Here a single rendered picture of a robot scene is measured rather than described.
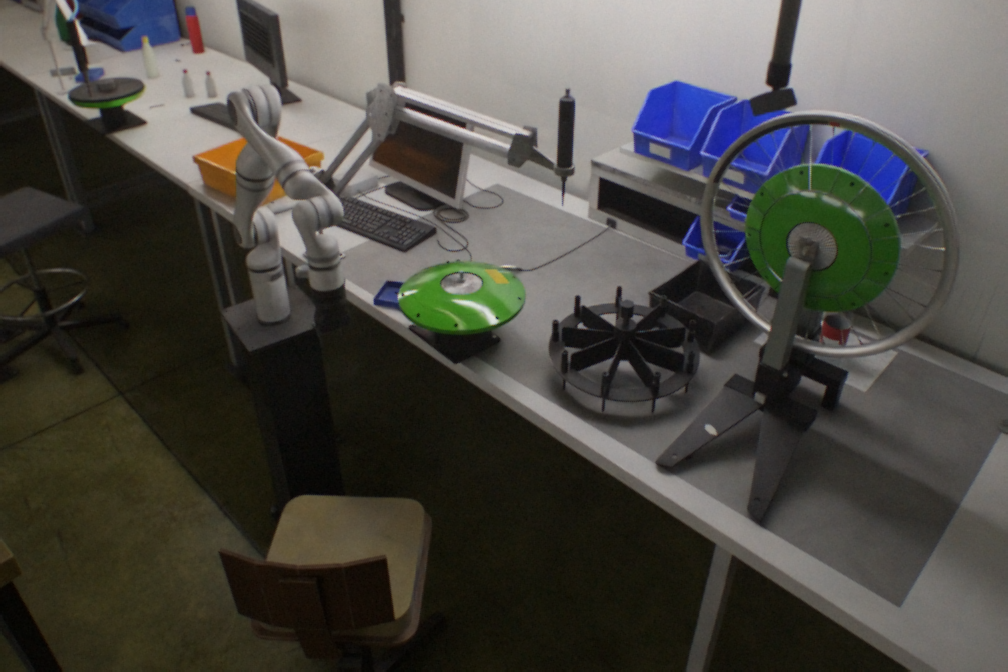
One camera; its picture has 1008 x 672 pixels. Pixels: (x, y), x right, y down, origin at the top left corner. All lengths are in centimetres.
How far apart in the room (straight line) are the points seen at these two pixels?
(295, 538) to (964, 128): 185
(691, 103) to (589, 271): 57
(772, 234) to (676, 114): 86
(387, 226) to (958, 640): 185
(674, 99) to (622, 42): 25
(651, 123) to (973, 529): 133
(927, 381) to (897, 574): 64
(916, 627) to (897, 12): 134
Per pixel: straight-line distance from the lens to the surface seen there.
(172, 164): 327
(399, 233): 248
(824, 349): 178
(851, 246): 162
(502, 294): 189
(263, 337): 224
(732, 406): 177
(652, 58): 248
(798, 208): 164
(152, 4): 497
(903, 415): 202
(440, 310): 185
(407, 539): 195
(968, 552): 176
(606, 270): 233
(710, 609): 188
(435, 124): 202
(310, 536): 200
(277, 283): 222
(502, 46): 290
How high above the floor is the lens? 211
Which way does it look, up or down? 33 degrees down
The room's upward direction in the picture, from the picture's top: straight up
